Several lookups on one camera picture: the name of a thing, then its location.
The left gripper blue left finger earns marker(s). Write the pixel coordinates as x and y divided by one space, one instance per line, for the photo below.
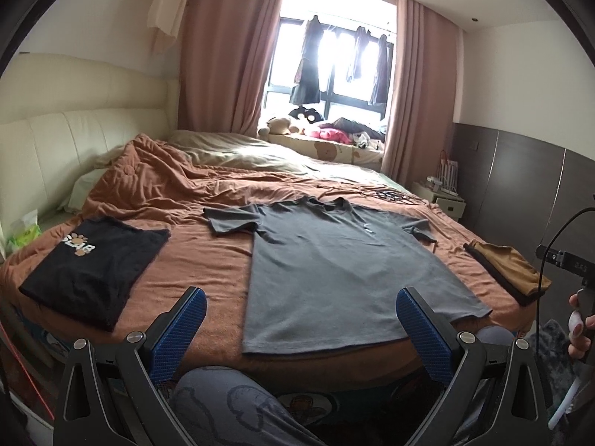
87 411

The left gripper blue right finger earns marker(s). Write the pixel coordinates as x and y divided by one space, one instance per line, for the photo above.
492 392

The grey polo shirt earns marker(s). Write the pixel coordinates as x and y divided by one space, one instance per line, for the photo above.
325 276

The pink red clothes pile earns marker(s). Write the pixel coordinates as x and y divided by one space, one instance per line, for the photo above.
331 134

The person's right hand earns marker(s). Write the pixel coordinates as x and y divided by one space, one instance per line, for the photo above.
578 327

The dark fluffy floor rug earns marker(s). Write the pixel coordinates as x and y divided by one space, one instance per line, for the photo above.
550 346

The folded mustard brown garment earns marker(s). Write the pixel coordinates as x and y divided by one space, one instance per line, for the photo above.
510 270

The grey patterned trouser leg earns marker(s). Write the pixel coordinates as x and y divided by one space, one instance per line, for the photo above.
221 406

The folded black printed t-shirt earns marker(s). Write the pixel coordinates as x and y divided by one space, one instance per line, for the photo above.
89 274

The cream bedside nightstand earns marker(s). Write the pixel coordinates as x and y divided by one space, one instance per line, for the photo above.
453 206

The green tissue pack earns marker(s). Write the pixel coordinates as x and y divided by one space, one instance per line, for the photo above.
23 232

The pink right curtain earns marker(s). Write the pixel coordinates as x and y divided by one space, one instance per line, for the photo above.
427 61

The pink curtain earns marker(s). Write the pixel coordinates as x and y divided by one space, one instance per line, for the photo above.
226 51
427 61

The rust brown bed blanket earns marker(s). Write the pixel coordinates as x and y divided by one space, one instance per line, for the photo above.
220 266

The beige bed sheet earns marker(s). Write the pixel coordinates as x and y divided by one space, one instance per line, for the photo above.
241 153

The cream padded headboard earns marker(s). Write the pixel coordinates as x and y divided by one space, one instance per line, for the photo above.
58 114

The teddy bear plush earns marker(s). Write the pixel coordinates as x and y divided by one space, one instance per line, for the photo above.
278 126

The hanging dark garment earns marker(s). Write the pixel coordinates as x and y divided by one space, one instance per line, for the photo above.
307 82

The pink left curtain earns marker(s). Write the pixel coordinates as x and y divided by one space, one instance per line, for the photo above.
226 51

